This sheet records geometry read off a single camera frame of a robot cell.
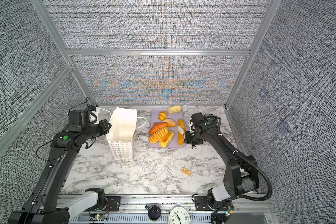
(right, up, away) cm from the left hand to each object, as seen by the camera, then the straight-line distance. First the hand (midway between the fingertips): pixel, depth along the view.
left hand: (111, 124), depth 72 cm
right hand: (+42, -10, +13) cm, 45 cm away
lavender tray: (+18, +8, +43) cm, 48 cm away
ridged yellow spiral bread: (+21, -10, +20) cm, 31 cm away
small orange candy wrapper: (+41, -29, +11) cm, 51 cm away
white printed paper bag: (-3, -11, +22) cm, 25 cm away
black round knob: (+22, -45, -2) cm, 50 cm away
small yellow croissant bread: (+25, +5, +36) cm, 44 cm away
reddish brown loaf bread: (+22, -3, +25) cm, 33 cm away
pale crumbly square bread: (+35, +10, +40) cm, 54 cm away
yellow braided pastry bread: (+28, -13, +20) cm, 36 cm away
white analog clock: (+35, -44, -5) cm, 56 cm away
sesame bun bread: (+31, 0, +30) cm, 43 cm away
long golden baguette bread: (+38, 0, +23) cm, 44 cm away
